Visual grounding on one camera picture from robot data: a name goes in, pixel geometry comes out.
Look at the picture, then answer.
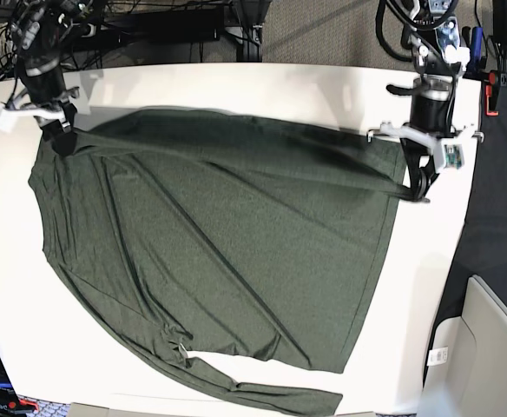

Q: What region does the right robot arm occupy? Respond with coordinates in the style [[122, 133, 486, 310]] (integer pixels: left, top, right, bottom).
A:
[[0, 1, 80, 156]]

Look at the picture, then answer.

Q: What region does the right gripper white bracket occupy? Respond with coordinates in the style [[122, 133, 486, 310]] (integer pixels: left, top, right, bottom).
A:
[[0, 100, 77, 156]]

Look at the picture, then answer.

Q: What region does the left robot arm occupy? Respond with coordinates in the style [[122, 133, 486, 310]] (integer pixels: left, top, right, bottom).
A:
[[367, 1, 484, 202]]

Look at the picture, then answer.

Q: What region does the red clamp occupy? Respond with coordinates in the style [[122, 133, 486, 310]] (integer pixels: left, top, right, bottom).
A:
[[484, 71, 500, 116]]

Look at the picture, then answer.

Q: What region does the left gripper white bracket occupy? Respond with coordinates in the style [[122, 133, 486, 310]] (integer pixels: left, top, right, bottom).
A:
[[366, 122, 483, 202]]

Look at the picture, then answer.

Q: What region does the dark grey mat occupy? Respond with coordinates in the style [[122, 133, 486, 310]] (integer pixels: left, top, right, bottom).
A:
[[438, 84, 507, 331]]

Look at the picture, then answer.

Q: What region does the blue handled tool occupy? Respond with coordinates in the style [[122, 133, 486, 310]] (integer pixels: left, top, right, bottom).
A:
[[470, 26, 483, 72]]

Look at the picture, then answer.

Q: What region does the green long sleeve shirt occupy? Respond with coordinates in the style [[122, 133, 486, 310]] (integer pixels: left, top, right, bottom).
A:
[[29, 109, 410, 416]]

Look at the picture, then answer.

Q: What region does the white plastic bin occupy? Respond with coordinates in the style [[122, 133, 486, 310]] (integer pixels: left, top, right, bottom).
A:
[[417, 275, 507, 416]]

